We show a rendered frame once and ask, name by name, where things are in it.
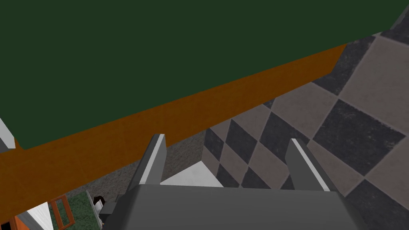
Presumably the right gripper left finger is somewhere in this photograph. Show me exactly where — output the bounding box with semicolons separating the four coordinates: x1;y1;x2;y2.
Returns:
126;134;167;192

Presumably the green table with orange edge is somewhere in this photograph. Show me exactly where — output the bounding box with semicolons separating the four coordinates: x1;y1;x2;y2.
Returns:
0;0;409;224

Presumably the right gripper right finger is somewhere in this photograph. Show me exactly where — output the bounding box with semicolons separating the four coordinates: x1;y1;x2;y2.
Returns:
284;138;339;192

